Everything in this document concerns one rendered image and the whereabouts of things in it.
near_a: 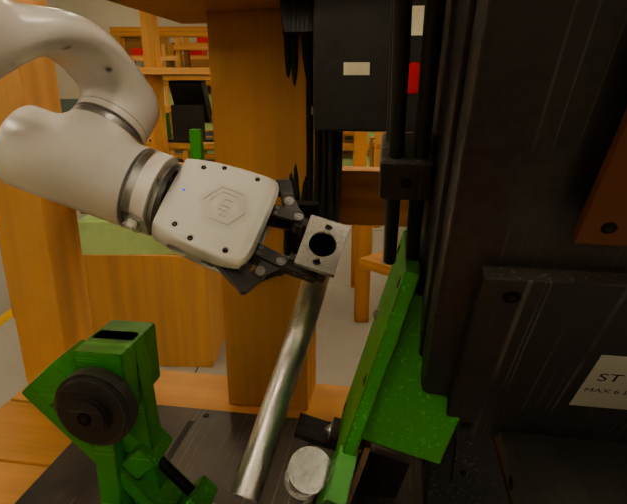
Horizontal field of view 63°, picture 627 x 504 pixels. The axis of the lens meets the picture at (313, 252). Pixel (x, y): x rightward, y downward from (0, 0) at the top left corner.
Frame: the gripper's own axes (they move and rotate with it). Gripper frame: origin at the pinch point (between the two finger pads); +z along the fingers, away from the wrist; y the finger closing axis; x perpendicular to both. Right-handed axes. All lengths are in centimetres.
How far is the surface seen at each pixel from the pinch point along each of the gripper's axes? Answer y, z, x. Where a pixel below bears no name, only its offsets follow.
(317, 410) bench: -7.8, 9.8, 42.7
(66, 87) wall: 523, -571, 806
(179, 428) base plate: -18.1, -10.1, 38.7
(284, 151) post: 20.4, -8.9, 15.2
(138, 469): -24.0, -9.0, 11.4
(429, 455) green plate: -15.0, 15.0, -2.4
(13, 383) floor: -18, -119, 233
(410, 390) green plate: -11.2, 11.2, -5.8
